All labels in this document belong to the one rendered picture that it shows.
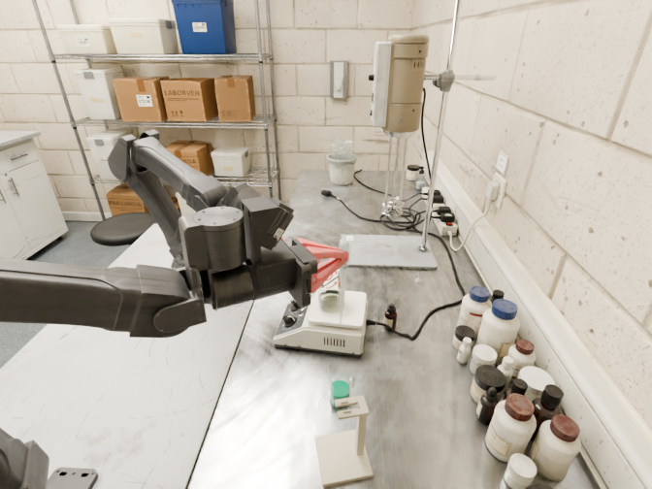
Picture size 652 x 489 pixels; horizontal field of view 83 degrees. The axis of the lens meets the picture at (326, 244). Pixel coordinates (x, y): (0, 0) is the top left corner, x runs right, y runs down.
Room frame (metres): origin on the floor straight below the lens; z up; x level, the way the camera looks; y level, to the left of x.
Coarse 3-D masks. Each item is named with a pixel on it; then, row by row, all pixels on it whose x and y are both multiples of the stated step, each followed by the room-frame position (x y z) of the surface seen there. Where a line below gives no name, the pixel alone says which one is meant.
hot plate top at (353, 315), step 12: (312, 300) 0.67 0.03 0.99; (348, 300) 0.67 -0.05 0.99; (360, 300) 0.67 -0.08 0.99; (312, 312) 0.62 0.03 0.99; (348, 312) 0.62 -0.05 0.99; (360, 312) 0.62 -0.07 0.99; (324, 324) 0.59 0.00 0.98; (336, 324) 0.59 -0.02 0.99; (348, 324) 0.59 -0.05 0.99; (360, 324) 0.59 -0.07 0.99
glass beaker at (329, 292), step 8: (336, 272) 0.67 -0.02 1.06; (328, 280) 0.67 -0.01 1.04; (336, 280) 0.67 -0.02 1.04; (320, 288) 0.63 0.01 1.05; (328, 288) 0.62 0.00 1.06; (336, 288) 0.62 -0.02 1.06; (344, 288) 0.63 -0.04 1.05; (320, 296) 0.63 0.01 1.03; (328, 296) 0.62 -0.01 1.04; (336, 296) 0.62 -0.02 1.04; (344, 296) 0.63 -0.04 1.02; (320, 304) 0.63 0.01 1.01; (328, 304) 0.62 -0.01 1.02; (336, 304) 0.62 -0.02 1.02; (344, 304) 0.64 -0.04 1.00; (328, 312) 0.62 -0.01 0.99; (336, 312) 0.62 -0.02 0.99
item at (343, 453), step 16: (336, 400) 0.37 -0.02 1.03; (352, 400) 0.37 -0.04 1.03; (352, 416) 0.35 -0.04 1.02; (352, 432) 0.40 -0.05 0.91; (320, 448) 0.37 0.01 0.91; (336, 448) 0.37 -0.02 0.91; (352, 448) 0.37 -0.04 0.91; (320, 464) 0.35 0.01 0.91; (336, 464) 0.35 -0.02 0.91; (352, 464) 0.35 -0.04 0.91; (368, 464) 0.35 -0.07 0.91; (336, 480) 0.32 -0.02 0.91; (352, 480) 0.32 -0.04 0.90
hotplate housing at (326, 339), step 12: (312, 324) 0.61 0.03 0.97; (372, 324) 0.65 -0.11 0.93; (276, 336) 0.61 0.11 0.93; (288, 336) 0.60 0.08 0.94; (300, 336) 0.60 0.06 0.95; (312, 336) 0.59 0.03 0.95; (324, 336) 0.59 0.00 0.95; (336, 336) 0.58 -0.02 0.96; (348, 336) 0.58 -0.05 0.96; (360, 336) 0.58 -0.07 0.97; (300, 348) 0.60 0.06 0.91; (312, 348) 0.59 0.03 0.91; (324, 348) 0.59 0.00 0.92; (336, 348) 0.58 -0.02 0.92; (348, 348) 0.58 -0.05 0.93; (360, 348) 0.58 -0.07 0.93
